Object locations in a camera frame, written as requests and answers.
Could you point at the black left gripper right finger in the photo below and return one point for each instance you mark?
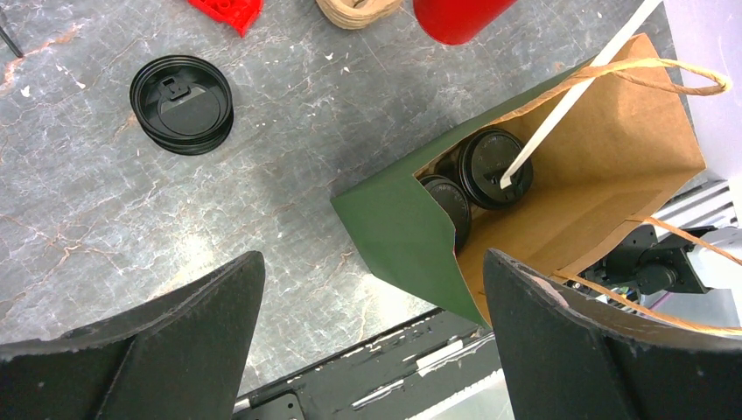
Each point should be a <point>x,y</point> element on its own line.
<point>568,356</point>

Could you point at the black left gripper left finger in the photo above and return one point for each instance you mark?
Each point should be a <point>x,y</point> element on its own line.
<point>178,356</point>

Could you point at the dark translucent cup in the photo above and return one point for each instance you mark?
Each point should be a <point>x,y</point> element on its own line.
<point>449,203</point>
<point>493,168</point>

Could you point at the black cup lid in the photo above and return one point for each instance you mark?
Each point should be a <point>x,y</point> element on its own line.
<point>493,168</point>
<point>449,203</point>

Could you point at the single white straw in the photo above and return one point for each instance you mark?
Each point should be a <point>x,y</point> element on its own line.
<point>605,56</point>

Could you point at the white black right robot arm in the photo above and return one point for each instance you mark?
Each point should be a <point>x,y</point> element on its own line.
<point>672,275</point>

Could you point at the green bag holder block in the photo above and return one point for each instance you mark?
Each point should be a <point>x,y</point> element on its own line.
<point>405,237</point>

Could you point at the red cylindrical straw holder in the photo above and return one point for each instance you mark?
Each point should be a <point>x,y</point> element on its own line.
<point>455,22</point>

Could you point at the brown cardboard cup carrier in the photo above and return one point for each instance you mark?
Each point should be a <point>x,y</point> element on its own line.
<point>356,15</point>

